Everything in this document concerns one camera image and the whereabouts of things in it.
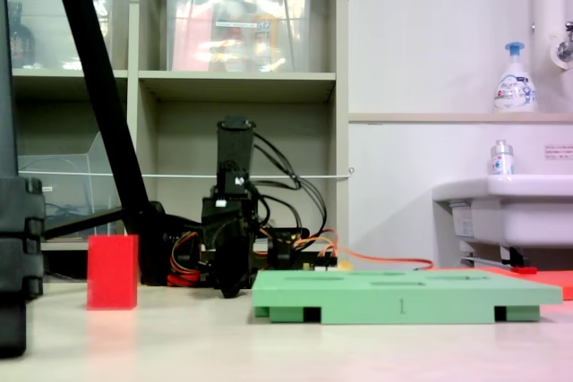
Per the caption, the white sink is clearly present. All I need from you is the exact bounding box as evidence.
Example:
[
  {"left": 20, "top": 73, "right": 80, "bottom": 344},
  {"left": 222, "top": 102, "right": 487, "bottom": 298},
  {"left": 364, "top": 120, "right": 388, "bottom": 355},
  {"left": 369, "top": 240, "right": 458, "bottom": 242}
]
[{"left": 432, "top": 174, "right": 573, "bottom": 249}]

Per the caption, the small clear sanitizer bottle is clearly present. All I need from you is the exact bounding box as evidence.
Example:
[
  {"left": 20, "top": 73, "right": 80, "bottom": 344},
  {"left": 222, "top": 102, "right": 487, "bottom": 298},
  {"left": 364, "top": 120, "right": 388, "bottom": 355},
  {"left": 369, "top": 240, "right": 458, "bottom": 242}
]
[{"left": 488, "top": 139, "right": 515, "bottom": 176}]

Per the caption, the black table clamp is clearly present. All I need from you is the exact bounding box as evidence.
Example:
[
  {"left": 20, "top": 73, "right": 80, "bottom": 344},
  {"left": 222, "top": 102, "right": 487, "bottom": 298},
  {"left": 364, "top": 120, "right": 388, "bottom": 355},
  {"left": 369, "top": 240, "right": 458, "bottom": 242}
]
[{"left": 267, "top": 229, "right": 310, "bottom": 272}]

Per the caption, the orange servo wire loop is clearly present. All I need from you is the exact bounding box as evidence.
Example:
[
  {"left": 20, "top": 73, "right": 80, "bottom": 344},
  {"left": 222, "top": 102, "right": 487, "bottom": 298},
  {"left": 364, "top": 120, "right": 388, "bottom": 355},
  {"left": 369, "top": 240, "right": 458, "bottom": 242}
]
[{"left": 168, "top": 228, "right": 203, "bottom": 287}]

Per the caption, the circuit board with wires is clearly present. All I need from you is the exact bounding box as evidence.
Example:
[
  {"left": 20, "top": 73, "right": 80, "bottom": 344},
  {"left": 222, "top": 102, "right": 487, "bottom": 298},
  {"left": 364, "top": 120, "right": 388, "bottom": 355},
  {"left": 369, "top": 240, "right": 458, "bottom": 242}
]
[{"left": 300, "top": 250, "right": 339, "bottom": 273}]

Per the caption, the black tripod strut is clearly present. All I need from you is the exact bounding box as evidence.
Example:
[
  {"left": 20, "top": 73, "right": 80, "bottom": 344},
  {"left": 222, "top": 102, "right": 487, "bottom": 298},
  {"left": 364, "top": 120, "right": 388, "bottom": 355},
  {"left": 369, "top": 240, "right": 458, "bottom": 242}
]
[{"left": 42, "top": 206, "right": 126, "bottom": 241}]

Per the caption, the large clear plastic bin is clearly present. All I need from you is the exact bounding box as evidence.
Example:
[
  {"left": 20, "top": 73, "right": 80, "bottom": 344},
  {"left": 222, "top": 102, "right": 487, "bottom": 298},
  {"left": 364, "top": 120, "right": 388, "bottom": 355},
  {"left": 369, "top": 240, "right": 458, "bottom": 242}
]
[{"left": 164, "top": 0, "right": 314, "bottom": 73}]

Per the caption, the black arm wire bundle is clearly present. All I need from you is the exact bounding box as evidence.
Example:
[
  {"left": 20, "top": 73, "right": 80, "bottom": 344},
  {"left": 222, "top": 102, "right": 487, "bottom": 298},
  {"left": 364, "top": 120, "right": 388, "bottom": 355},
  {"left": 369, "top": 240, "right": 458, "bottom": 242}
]
[{"left": 252, "top": 131, "right": 328, "bottom": 240}]

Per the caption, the white cord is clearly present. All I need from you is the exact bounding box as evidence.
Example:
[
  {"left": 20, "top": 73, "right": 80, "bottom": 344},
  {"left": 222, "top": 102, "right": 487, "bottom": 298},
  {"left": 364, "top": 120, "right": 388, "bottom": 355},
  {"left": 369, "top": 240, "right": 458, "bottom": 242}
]
[{"left": 17, "top": 167, "right": 355, "bottom": 180}]

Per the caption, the pink capped bottle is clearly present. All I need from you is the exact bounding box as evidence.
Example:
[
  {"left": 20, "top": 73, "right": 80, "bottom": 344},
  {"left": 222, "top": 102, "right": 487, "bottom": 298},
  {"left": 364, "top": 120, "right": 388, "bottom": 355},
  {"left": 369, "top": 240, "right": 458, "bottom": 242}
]
[{"left": 251, "top": 0, "right": 282, "bottom": 71}]

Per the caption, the red base bracket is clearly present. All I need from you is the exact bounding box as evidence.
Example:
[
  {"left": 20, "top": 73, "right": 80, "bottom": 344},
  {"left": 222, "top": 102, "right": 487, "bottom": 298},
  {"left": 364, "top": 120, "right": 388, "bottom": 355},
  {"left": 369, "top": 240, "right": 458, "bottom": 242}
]
[{"left": 167, "top": 268, "right": 201, "bottom": 288}]

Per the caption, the beige shelf unit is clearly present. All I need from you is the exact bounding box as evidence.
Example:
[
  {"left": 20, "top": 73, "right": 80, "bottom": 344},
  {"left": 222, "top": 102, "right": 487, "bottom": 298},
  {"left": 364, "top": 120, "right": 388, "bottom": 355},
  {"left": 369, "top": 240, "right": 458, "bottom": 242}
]
[{"left": 4, "top": 0, "right": 350, "bottom": 284}]

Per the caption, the notched black tripod leg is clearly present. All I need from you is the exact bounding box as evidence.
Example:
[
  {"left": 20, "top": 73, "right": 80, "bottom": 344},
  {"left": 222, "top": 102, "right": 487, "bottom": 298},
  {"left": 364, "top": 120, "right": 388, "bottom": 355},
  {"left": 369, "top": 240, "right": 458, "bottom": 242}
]
[{"left": 0, "top": 0, "right": 46, "bottom": 359}]

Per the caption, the white pump soap bottle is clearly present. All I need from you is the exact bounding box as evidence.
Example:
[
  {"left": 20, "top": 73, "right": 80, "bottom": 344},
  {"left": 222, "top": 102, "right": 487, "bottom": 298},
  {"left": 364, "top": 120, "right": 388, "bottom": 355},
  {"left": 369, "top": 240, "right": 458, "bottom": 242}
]
[{"left": 493, "top": 41, "right": 538, "bottom": 114}]

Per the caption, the dark glass bottle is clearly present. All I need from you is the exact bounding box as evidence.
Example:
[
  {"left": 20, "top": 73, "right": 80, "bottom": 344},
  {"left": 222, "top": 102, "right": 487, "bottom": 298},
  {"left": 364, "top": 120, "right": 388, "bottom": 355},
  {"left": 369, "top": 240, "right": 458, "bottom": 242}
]
[{"left": 6, "top": 1, "right": 37, "bottom": 69}]

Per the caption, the red square block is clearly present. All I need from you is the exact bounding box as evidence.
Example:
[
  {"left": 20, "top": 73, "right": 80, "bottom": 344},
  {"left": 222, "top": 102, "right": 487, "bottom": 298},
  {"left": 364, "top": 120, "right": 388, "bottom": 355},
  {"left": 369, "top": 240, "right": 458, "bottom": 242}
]
[{"left": 86, "top": 233, "right": 140, "bottom": 311}]

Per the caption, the green shape board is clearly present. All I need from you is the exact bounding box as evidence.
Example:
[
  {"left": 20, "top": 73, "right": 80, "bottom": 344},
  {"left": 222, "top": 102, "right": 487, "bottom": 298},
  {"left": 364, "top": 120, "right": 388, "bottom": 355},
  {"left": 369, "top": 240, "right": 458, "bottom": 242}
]
[{"left": 251, "top": 268, "right": 564, "bottom": 325}]

